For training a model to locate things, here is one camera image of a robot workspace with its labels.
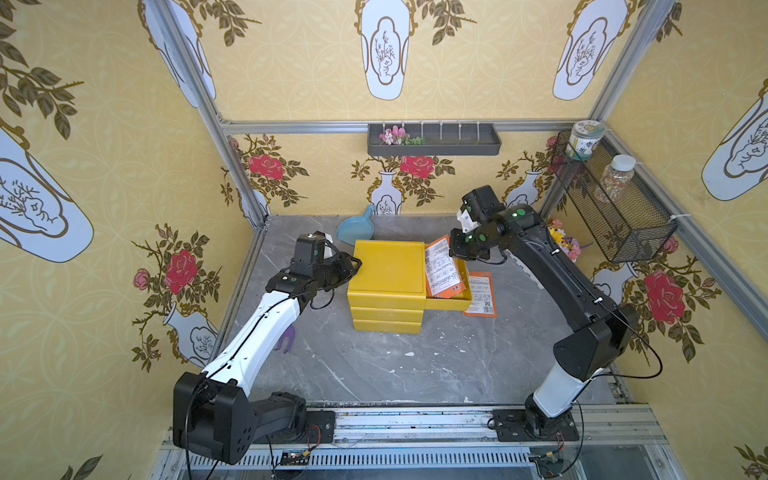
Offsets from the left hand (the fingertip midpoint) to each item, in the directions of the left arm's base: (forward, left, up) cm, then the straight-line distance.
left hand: (348, 265), depth 83 cm
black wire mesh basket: (+4, -78, +10) cm, 79 cm away
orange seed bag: (-3, -25, +1) cm, 26 cm away
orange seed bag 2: (0, -42, -18) cm, 46 cm away
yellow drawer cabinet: (-9, -11, +2) cm, 15 cm away
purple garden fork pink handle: (-12, +19, -20) cm, 30 cm away
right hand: (+2, -30, +5) cm, 30 cm away
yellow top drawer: (-13, -29, +1) cm, 31 cm away
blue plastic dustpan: (+32, 0, -20) cm, 37 cm away
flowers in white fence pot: (+6, -66, -1) cm, 66 cm away
